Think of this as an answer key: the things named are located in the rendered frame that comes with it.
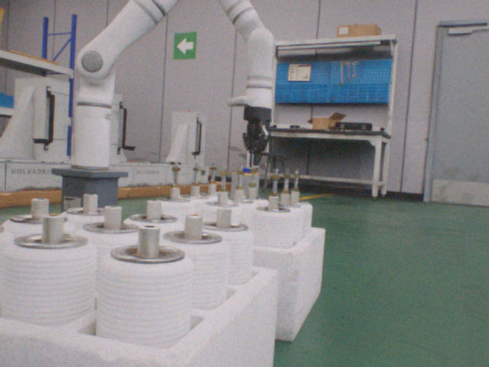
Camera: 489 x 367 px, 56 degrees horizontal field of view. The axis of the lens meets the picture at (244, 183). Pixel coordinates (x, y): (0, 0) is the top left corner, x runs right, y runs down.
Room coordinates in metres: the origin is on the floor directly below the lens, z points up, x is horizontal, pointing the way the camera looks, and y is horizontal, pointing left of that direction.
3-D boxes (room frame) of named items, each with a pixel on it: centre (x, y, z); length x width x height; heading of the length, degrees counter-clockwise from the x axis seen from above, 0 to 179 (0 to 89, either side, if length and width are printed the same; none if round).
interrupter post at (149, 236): (0.47, 0.09, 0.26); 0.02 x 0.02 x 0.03
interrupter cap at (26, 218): (0.65, 0.29, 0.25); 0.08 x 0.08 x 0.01
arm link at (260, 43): (1.24, -0.02, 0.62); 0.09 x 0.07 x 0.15; 171
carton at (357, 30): (5.64, -1.26, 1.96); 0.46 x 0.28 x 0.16; 61
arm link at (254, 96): (1.24, -0.01, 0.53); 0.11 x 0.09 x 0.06; 116
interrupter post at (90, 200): (0.76, 0.25, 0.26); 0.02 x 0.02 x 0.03
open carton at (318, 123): (5.69, -0.96, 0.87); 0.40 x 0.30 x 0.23; 51
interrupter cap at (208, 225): (0.70, 0.03, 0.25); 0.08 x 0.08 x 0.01
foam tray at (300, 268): (1.14, 0.01, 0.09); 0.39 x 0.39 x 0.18; 73
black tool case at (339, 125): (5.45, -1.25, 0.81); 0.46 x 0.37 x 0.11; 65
